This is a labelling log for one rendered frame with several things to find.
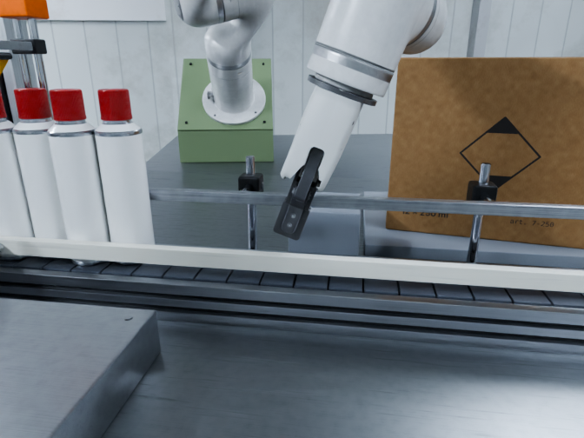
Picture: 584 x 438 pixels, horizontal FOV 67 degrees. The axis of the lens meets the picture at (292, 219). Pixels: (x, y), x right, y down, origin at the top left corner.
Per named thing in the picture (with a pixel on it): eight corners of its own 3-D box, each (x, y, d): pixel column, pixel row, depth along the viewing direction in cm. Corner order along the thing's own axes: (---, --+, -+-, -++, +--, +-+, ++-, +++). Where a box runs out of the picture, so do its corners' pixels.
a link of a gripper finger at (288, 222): (292, 176, 49) (273, 228, 51) (288, 184, 46) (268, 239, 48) (319, 188, 49) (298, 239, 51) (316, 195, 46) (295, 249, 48)
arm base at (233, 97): (203, 128, 128) (193, 82, 112) (201, 78, 136) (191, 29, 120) (268, 122, 130) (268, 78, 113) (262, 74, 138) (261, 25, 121)
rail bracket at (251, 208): (233, 286, 59) (227, 165, 53) (246, 262, 66) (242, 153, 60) (256, 288, 58) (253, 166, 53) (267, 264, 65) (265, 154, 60)
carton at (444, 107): (384, 228, 73) (397, 56, 64) (395, 191, 95) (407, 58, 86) (590, 250, 65) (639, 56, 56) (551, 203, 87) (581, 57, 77)
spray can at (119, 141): (103, 262, 54) (76, 89, 47) (131, 246, 59) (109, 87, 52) (139, 268, 53) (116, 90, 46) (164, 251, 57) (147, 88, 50)
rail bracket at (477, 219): (466, 302, 55) (486, 174, 49) (454, 276, 61) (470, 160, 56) (494, 304, 54) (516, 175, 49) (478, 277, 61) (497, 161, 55)
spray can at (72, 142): (65, 268, 53) (31, 90, 46) (76, 250, 57) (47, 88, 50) (111, 264, 54) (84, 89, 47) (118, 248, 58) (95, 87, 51)
